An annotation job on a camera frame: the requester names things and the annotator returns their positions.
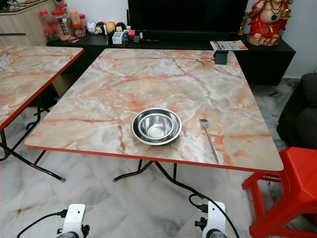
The jar with brown snacks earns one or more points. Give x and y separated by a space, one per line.
78 29

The red plastic stool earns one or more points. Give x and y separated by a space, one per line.
292 193

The small white box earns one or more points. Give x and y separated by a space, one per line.
118 38

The small red object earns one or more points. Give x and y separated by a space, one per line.
132 33

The printed paper magazine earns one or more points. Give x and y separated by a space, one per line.
228 45

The tall large jar red lid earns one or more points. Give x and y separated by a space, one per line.
63 21

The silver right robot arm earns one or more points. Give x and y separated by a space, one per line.
215 234

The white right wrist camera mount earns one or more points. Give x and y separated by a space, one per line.
215 218

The black sofa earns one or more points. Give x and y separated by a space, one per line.
299 114

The red laughing Buddha statue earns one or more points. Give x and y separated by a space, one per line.
270 22

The marble-pattern folding table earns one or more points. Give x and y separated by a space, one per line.
29 74
129 84

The black and white round figurine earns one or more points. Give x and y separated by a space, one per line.
100 28

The small squat jar red lid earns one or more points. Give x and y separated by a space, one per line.
50 34

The white and blue round figurine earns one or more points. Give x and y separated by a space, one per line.
90 27

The slim clear jar red lid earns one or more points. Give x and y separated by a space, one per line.
43 19

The yellow round figurine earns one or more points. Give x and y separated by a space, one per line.
110 27

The gold figurine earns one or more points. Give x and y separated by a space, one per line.
244 22

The silver metal fork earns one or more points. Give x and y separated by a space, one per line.
204 124

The jar with orange snacks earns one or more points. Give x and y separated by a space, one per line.
74 17

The light wooden sideboard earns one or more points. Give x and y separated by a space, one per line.
20 27

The black flat television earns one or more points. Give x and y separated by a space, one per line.
183 15

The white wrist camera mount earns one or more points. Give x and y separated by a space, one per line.
75 218
215 218

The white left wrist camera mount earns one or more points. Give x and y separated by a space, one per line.
75 218

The stainless steel bowl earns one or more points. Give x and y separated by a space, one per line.
157 126

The small black clamp box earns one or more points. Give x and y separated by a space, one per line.
222 58

